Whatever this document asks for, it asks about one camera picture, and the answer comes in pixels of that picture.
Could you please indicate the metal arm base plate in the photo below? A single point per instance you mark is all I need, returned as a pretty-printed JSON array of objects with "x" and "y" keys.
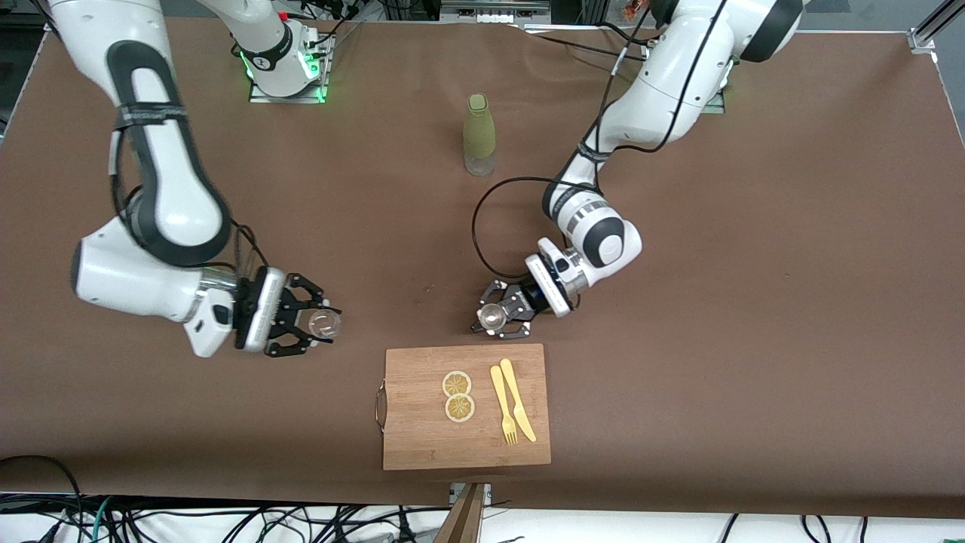
[
  {"x": 718, "y": 104},
  {"x": 320, "y": 83}
]

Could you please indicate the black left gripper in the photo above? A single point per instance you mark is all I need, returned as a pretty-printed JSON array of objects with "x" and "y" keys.
[{"x": 534, "y": 298}]

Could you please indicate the lemon slice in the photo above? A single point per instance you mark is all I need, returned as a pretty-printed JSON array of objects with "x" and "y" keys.
[
  {"x": 460, "y": 409},
  {"x": 457, "y": 383}
]

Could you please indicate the aluminium profile frame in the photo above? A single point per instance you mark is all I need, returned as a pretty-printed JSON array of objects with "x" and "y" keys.
[{"x": 923, "y": 38}]

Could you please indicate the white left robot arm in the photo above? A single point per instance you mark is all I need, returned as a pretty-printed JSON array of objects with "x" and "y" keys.
[{"x": 663, "y": 90}]

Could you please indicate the grey power strip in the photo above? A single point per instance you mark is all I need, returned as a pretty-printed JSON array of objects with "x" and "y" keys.
[{"x": 494, "y": 11}]

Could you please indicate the steel jigger measuring cup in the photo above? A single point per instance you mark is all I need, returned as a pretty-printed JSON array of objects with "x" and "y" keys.
[{"x": 491, "y": 315}]

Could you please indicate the wooden cutting board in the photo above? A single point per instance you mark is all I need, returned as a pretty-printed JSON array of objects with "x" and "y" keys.
[{"x": 422, "y": 430}]

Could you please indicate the small metal bracket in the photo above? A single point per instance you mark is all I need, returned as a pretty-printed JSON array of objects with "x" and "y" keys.
[{"x": 486, "y": 490}]

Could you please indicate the wooden post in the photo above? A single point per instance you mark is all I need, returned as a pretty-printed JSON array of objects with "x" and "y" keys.
[{"x": 461, "y": 520}]

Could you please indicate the yellow plastic knife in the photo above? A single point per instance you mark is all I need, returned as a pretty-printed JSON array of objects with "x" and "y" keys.
[{"x": 516, "y": 396}]

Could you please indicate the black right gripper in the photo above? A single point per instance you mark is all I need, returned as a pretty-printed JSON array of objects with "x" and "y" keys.
[{"x": 285, "y": 311}]

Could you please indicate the small clear glass cup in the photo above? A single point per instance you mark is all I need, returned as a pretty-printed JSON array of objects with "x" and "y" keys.
[{"x": 326, "y": 324}]

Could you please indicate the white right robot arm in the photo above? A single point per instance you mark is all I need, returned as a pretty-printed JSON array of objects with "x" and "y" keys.
[{"x": 173, "y": 196}]

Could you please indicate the brown table cover sheet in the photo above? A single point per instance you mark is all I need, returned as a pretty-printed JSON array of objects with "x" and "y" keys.
[{"x": 754, "y": 339}]

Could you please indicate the yellow plastic fork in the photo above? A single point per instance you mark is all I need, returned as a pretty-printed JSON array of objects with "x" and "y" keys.
[{"x": 500, "y": 396}]

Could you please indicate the green sleeved clear bottle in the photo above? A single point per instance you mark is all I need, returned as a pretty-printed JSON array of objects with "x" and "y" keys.
[{"x": 479, "y": 128}]

